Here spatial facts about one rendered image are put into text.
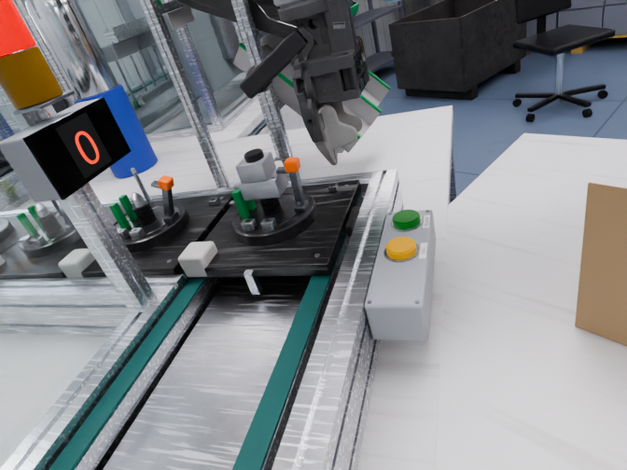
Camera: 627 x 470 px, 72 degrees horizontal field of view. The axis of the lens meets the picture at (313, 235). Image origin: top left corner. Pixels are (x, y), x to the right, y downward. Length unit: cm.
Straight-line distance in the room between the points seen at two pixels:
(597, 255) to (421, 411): 26
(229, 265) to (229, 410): 22
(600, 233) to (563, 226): 27
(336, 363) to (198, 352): 22
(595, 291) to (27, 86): 64
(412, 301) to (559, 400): 18
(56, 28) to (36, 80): 100
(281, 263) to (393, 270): 16
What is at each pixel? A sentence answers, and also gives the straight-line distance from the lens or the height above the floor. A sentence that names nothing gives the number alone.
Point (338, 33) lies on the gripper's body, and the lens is 56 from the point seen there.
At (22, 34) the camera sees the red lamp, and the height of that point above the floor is 132.
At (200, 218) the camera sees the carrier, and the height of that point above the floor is 97.
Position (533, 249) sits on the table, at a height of 86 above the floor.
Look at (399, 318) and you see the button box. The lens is 53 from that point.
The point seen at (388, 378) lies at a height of 86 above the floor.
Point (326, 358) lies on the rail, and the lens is 49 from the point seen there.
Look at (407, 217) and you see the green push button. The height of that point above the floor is 97.
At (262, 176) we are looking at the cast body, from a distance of 66.
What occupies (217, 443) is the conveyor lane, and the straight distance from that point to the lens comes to 52.
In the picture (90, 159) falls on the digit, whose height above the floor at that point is 119.
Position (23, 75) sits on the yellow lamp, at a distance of 54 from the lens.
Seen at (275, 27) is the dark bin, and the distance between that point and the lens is 83.
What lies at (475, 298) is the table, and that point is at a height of 86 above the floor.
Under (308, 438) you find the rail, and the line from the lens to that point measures 44.
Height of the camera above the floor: 131
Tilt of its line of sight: 32 degrees down
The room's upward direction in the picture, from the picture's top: 17 degrees counter-clockwise
